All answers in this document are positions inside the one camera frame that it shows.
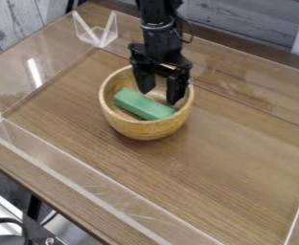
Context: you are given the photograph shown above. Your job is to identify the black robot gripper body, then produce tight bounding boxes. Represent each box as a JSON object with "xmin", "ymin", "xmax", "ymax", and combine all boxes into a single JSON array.
[{"xmin": 129, "ymin": 20, "xmax": 193, "ymax": 78}]

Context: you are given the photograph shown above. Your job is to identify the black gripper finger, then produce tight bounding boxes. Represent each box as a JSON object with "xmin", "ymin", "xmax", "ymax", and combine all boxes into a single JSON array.
[
  {"xmin": 133, "ymin": 63, "xmax": 156, "ymax": 94},
  {"xmin": 165, "ymin": 74, "xmax": 188, "ymax": 105}
]

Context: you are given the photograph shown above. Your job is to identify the green rectangular block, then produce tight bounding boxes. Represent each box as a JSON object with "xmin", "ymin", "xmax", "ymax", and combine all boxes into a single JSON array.
[{"xmin": 112, "ymin": 88, "xmax": 176, "ymax": 121}]

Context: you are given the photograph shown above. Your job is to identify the brown wooden bowl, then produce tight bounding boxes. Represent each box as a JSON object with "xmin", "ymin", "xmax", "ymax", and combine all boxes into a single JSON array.
[{"xmin": 98, "ymin": 66, "xmax": 195, "ymax": 141}]

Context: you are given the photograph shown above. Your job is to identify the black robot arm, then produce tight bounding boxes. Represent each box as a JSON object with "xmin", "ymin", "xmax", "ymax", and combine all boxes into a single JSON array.
[{"xmin": 129, "ymin": 0, "xmax": 193, "ymax": 105}]

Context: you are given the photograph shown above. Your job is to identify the clear acrylic tray walls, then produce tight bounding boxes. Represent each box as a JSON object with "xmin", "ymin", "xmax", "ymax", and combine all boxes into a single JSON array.
[{"xmin": 0, "ymin": 14, "xmax": 299, "ymax": 245}]

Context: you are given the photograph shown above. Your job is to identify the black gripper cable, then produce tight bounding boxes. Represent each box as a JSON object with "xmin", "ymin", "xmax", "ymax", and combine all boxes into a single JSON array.
[{"xmin": 170, "ymin": 15, "xmax": 195, "ymax": 44}]

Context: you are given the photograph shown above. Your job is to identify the black metal table bracket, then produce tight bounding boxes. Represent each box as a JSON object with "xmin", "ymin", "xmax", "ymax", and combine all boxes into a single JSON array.
[{"xmin": 22, "ymin": 195, "xmax": 66, "ymax": 245}]

